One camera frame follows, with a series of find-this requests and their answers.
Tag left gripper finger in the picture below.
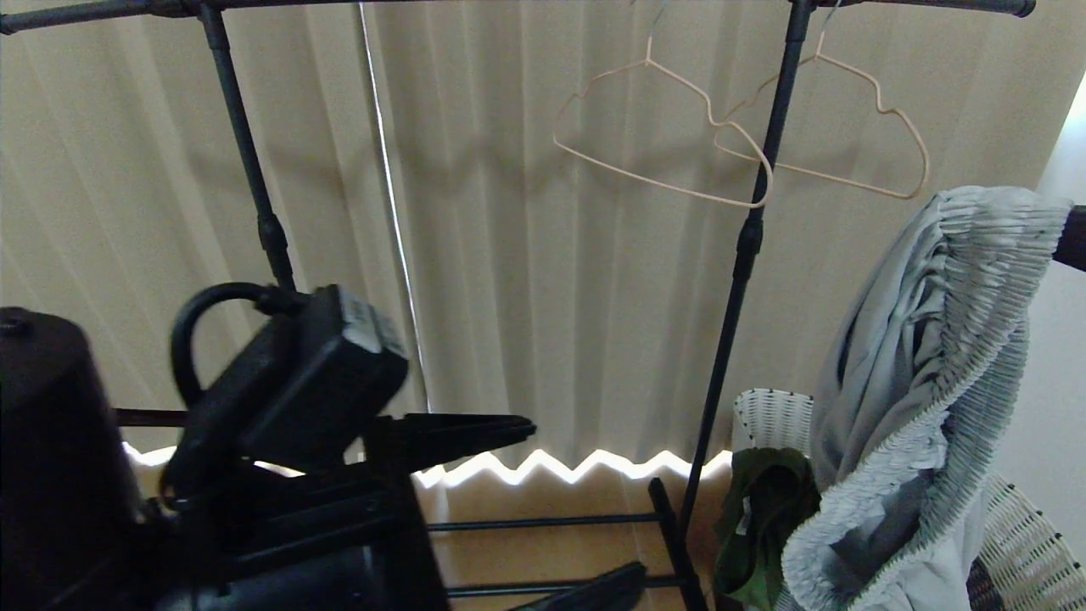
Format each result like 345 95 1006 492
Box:
509 560 647 611

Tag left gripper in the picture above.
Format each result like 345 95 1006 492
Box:
153 413 537 611

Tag black cable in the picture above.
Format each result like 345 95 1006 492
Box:
170 283 298 408

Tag green garment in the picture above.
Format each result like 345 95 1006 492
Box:
713 447 822 611

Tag white laundry basket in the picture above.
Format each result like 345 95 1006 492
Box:
731 389 1086 611

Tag black clothes rack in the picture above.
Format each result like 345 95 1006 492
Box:
0 0 1038 611

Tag pale grey shorts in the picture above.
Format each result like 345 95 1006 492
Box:
779 185 1074 611

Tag pink clothes hanger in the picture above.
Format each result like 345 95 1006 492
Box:
551 0 775 210
713 0 931 201

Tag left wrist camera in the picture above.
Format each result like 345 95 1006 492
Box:
160 284 410 510

